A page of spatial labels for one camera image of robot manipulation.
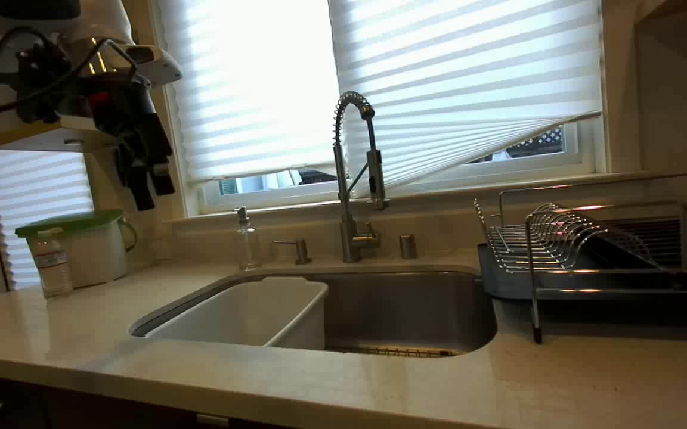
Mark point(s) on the yellowish sink bottom mat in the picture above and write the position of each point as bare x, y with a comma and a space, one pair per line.
394, 349

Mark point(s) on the steel countertop lever fixture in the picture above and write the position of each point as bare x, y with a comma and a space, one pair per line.
300, 251

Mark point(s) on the stainless steel undermount sink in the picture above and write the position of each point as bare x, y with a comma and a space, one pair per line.
406, 309

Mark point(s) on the white plastic wash tub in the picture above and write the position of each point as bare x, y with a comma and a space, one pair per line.
239, 312

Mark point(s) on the clear soap dispenser bottle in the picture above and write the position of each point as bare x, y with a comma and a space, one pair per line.
247, 241

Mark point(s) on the clear jar with lid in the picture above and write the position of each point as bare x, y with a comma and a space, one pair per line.
50, 264

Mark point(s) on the level white window blind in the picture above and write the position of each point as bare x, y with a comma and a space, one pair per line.
257, 85

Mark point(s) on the steel spring neck kitchen faucet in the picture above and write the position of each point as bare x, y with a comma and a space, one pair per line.
349, 208

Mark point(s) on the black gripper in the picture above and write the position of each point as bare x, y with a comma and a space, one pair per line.
126, 120

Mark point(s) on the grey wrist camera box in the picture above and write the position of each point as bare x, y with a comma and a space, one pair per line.
155, 63

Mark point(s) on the tilted white window blind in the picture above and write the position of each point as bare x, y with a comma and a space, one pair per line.
471, 79

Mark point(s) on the dark wooden base cabinet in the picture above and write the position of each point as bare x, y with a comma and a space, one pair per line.
59, 405

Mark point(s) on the white container with green lid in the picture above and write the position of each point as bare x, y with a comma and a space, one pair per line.
93, 246

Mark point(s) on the short steel countertop cylinder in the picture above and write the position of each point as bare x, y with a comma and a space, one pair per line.
409, 246

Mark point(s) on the narrow white window blind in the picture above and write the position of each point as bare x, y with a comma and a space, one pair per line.
35, 206

